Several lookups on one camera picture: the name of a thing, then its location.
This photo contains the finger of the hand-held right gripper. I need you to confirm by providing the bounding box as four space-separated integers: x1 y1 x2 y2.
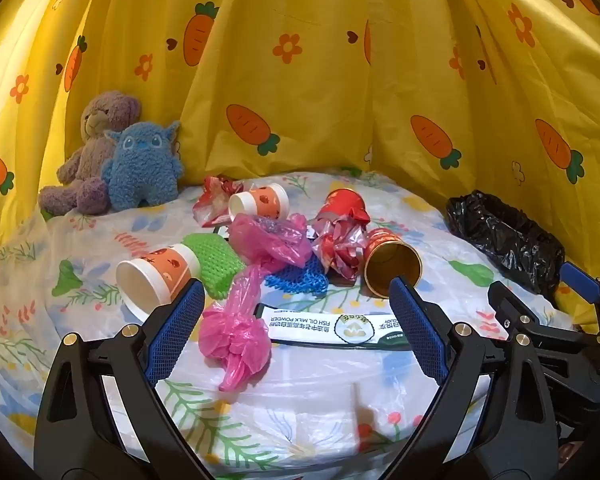
487 282 600 361
560 261 600 346

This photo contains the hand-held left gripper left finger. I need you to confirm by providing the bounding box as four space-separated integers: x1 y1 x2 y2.
32 279 216 480

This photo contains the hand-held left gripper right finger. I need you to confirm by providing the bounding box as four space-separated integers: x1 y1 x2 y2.
375 276 563 480

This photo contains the pink plastic bag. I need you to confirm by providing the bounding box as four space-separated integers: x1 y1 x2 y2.
198 212 313 392

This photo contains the black trash bag bin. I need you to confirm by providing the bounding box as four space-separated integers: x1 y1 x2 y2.
446 190 566 297

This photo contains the green foam net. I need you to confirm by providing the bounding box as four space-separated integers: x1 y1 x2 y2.
182 232 248 301

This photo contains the red white plastic wrapper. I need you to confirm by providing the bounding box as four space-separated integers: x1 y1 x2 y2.
192 176 251 226

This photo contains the blue foam net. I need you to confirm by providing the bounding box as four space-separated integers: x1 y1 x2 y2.
265 252 329 293

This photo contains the large orange paper cup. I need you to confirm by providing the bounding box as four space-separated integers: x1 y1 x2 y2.
116 243 202 321

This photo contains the red cup with gold inside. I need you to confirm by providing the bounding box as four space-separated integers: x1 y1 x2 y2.
362 227 424 298

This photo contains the white green sachet packet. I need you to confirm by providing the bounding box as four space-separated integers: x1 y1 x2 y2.
215 224 321 257
254 302 411 351

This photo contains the crumpled red foil wrapper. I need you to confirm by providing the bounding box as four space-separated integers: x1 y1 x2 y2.
310 215 368 281

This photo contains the floral plastic table sheet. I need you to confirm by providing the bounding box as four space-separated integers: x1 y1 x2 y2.
0 167 600 480

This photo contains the red paper cup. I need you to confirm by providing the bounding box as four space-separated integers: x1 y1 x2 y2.
314 187 371 233

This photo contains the small orange paper cup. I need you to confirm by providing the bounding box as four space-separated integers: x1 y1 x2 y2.
228 183 289 221

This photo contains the blue plush monster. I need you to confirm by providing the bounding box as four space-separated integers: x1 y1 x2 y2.
101 120 185 211

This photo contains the purple teddy bear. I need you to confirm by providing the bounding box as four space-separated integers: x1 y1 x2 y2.
37 91 143 216

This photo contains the yellow carrot print curtain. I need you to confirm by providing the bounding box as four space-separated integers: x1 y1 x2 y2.
0 0 600 311

